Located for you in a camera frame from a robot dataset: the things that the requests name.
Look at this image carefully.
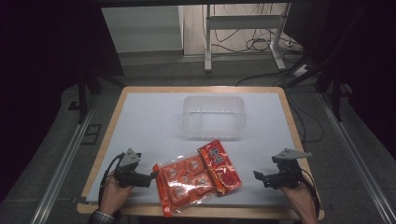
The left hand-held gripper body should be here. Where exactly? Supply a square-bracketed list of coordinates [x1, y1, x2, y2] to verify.
[113, 147, 143, 189]

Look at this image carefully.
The white power strip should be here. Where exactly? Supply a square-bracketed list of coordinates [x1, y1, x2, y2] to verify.
[292, 63, 312, 77]

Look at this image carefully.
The black metal stand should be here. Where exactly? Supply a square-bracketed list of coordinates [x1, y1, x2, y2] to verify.
[314, 73, 353, 123]
[68, 73, 125, 124]

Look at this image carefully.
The grey wall panel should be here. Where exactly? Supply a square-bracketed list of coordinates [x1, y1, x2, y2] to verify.
[100, 5, 185, 54]

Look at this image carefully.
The red and orange snack packet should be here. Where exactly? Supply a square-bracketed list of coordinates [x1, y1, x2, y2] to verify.
[151, 138, 243, 218]

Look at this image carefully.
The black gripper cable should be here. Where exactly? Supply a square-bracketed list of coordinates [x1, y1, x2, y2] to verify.
[98, 153, 125, 209]
[300, 168, 321, 217]

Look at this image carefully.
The black floor cable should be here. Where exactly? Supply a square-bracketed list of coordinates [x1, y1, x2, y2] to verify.
[285, 91, 325, 145]

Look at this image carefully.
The white metal desk frame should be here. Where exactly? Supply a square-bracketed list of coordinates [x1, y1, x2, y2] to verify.
[203, 3, 292, 74]

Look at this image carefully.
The person's left hand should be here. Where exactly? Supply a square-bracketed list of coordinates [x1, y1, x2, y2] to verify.
[99, 175, 134, 217]

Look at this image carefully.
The white table mat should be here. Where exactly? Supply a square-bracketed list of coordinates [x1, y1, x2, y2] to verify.
[86, 91, 297, 208]

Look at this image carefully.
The clear plastic container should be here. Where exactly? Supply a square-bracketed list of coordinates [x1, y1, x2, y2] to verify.
[181, 94, 248, 142]

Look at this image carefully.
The person's right hand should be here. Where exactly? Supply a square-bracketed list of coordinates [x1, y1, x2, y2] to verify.
[279, 182, 318, 218]

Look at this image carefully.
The tangle of black floor cables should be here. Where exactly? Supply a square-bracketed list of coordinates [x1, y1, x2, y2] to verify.
[201, 4, 300, 54]

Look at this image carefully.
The aluminium floor rail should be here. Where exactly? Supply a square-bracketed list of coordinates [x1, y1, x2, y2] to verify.
[29, 92, 98, 224]
[317, 91, 396, 224]

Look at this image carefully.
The black floor plate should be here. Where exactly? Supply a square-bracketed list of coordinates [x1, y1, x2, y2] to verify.
[80, 123, 103, 146]

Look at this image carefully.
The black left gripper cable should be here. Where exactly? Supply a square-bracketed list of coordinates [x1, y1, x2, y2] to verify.
[98, 153, 125, 209]

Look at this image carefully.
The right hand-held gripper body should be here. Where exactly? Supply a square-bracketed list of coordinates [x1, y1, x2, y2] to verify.
[271, 147, 313, 189]

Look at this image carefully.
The dark curtain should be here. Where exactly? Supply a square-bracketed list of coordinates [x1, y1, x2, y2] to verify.
[283, 0, 396, 160]
[0, 0, 125, 200]

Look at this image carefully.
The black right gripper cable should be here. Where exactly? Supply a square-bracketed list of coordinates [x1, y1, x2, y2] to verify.
[300, 168, 321, 217]

